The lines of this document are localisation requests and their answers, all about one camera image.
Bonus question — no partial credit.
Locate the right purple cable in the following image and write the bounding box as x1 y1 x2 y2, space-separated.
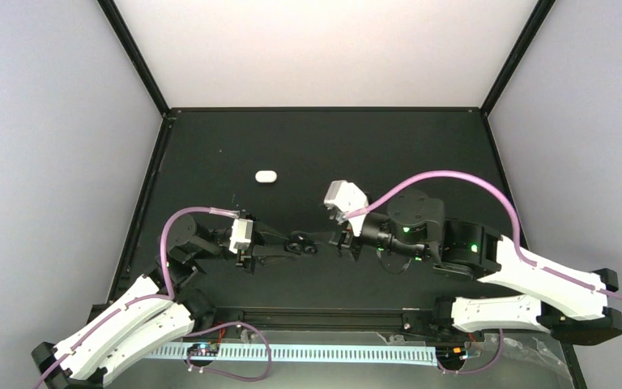
343 169 622 375

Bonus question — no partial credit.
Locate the clear plastic sheet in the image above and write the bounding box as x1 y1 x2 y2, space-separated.
364 330 579 388

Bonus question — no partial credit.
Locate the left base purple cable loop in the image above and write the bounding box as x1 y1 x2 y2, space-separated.
185 320 275 383

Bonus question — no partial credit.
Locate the right black frame post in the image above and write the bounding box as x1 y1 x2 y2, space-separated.
480 0 556 118

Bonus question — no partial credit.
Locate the white earbud charging case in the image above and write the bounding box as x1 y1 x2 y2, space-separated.
254 170 278 184

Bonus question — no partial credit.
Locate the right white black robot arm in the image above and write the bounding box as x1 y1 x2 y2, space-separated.
329 189 622 346

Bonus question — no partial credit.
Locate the black front mounting rail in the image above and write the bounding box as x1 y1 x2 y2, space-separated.
87 305 564 336

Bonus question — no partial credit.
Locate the black oval object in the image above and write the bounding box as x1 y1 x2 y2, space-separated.
284 231 318 255

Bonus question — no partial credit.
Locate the black frame post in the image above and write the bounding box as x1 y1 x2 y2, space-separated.
97 0 170 117
480 0 556 118

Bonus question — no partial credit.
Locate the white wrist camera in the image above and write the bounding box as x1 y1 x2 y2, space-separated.
323 180 369 237
228 218 253 254

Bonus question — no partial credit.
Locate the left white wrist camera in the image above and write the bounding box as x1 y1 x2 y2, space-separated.
228 218 253 254

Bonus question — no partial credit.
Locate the white slotted cable duct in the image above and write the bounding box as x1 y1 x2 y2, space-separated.
147 342 437 366

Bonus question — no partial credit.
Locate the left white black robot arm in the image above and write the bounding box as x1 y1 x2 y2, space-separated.
32 207 307 388

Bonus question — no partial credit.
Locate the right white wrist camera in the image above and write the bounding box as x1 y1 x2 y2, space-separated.
323 180 369 237

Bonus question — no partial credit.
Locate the left black frame post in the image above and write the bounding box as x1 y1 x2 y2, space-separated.
97 0 170 117

